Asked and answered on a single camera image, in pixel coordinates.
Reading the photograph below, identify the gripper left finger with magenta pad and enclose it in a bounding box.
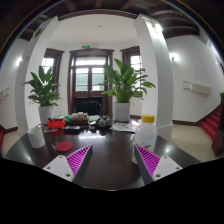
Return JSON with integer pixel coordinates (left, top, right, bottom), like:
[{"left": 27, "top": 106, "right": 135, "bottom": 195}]
[{"left": 44, "top": 145, "right": 93, "bottom": 185}]

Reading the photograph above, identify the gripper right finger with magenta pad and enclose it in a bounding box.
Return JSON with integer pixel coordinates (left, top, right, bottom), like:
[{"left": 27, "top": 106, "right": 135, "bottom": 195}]
[{"left": 134, "top": 145, "right": 182, "bottom": 185}]

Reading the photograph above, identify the red round coaster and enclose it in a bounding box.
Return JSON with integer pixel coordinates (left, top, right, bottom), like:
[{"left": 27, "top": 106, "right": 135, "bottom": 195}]
[{"left": 56, "top": 141, "right": 73, "bottom": 152}]

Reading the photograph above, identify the clear bottle with yellow cap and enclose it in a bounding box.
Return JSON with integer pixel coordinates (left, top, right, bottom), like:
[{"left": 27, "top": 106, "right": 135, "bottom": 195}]
[{"left": 131, "top": 113, "right": 158, "bottom": 164}]

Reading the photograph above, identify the red container on table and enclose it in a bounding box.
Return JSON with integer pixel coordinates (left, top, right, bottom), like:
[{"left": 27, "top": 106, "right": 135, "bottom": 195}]
[{"left": 47, "top": 118, "right": 66, "bottom": 129}]

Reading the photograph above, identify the white ribbed cup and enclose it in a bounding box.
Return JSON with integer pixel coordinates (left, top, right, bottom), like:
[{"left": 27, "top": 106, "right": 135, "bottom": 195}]
[{"left": 28, "top": 127, "right": 45, "bottom": 149}]

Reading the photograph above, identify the box of small cups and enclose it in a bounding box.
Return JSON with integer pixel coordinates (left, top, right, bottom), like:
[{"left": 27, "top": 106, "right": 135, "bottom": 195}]
[{"left": 70, "top": 112, "right": 88, "bottom": 126}]

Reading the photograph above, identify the grey round object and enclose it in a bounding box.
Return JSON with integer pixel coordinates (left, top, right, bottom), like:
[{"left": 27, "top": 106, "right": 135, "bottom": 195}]
[{"left": 98, "top": 119, "right": 106, "bottom": 128}]

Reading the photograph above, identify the magazine on table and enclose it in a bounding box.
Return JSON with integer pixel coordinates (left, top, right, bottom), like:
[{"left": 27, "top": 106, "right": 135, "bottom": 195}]
[{"left": 111, "top": 122, "right": 137, "bottom": 133}]

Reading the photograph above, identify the red carpeted staircase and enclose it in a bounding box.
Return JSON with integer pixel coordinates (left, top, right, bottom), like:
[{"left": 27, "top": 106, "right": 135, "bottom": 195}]
[{"left": 201, "top": 109, "right": 220, "bottom": 139}]

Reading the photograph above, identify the left potted green plant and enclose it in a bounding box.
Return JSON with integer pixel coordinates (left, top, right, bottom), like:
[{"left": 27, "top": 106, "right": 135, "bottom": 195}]
[{"left": 25, "top": 66, "right": 60, "bottom": 125}]

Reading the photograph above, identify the potted green plant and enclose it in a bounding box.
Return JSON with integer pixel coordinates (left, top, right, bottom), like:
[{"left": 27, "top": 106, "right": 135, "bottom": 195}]
[
  {"left": 103, "top": 59, "right": 155, "bottom": 122},
  {"left": 25, "top": 66, "right": 60, "bottom": 125}
]

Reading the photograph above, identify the right potted green plant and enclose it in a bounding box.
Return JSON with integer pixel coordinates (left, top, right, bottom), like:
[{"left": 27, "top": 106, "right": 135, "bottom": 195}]
[{"left": 103, "top": 59, "right": 155, "bottom": 122}]

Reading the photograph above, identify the dark wooden double door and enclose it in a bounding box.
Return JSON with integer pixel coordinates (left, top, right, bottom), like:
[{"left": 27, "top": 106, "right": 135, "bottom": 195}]
[{"left": 67, "top": 48, "right": 113, "bottom": 115}]

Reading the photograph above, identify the wall air conditioner unit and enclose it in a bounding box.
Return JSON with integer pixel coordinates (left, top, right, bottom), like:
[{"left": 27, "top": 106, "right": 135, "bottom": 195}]
[{"left": 183, "top": 81, "right": 211, "bottom": 95}]

